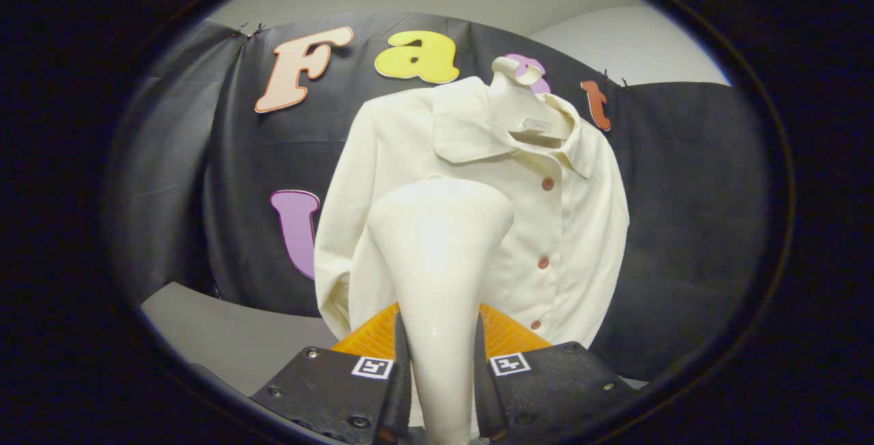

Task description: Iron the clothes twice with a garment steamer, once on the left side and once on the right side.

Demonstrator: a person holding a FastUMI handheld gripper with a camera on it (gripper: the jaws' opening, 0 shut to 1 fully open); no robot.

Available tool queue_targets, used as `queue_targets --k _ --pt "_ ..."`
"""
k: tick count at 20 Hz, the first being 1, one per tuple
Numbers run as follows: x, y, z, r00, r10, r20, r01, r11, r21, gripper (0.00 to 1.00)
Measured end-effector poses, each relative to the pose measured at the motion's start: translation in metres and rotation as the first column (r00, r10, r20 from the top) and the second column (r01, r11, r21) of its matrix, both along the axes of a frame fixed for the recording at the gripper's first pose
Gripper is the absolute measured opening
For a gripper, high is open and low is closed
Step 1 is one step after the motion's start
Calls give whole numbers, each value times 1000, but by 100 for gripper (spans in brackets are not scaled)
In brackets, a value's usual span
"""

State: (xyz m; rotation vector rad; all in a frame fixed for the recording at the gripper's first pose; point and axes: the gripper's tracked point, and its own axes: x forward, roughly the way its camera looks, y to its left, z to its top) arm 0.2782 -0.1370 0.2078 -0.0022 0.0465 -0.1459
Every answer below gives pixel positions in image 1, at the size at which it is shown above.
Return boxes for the cream clothes hanger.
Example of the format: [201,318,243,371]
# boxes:
[490,56,573,139]

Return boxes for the black backdrop cloth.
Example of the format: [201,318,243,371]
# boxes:
[102,12,772,384]

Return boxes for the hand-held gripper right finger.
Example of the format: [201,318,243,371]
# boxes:
[473,303,639,442]

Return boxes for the cream button-up shirt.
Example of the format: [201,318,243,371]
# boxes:
[313,75,630,350]

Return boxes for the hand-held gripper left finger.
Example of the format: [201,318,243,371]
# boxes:
[249,302,412,445]

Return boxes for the cream garment steamer head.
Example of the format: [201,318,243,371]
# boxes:
[367,177,515,445]

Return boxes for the grey drawer cabinet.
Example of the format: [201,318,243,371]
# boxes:
[140,281,342,401]

